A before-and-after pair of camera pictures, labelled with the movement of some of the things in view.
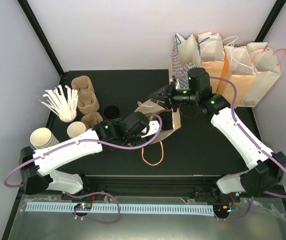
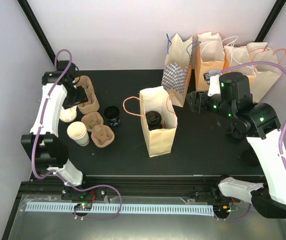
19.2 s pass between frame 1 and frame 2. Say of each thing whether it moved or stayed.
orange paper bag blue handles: stayed
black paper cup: stayed
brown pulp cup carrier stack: stayed
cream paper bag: moved
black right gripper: moved
